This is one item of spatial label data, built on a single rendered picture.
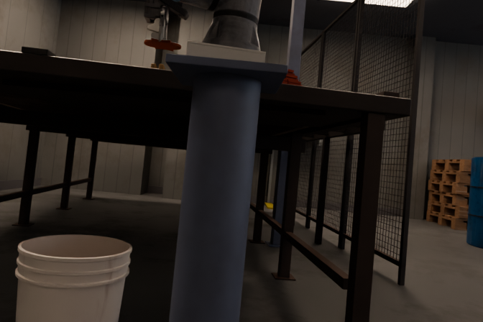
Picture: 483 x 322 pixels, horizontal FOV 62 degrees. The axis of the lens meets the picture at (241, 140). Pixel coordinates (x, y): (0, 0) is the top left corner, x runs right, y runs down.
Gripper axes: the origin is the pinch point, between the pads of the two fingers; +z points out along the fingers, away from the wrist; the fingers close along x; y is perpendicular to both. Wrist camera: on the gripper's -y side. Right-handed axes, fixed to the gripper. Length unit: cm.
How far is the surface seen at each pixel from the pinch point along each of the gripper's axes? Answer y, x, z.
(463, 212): -373, -388, 94
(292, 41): -82, -176, -61
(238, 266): -28, 54, 67
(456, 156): -433, -500, 12
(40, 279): 21, 44, 74
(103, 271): 6, 41, 73
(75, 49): 199, -493, -123
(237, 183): -26, 56, 48
